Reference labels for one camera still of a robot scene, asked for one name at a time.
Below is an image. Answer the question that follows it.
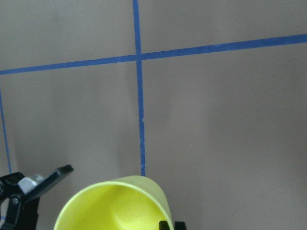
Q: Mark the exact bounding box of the yellow plastic cup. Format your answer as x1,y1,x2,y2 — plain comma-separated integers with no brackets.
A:
54,175,173,230

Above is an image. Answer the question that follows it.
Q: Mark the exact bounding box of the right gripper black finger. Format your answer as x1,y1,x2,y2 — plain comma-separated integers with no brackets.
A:
159,221,187,230

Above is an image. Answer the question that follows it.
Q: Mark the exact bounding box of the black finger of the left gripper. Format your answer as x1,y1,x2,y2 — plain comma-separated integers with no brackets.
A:
0,164,74,230

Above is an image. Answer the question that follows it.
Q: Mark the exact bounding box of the brown paper table cover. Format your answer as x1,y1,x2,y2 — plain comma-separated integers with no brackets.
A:
0,0,307,230

